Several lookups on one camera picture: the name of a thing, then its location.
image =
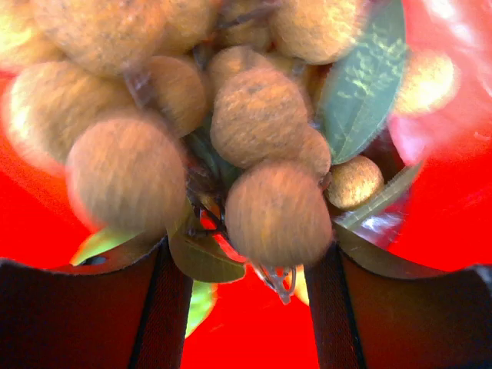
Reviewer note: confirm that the green custard apple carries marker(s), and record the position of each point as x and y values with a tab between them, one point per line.
203	300

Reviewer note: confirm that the red plastic bin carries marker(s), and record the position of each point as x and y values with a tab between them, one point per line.
447	226

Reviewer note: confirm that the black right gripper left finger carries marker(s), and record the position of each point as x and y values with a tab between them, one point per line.
93	316

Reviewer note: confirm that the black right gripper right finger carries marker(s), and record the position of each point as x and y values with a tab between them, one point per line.
365	320

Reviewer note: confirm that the brown longan fruit bunch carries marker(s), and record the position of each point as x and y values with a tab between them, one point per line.
237	129

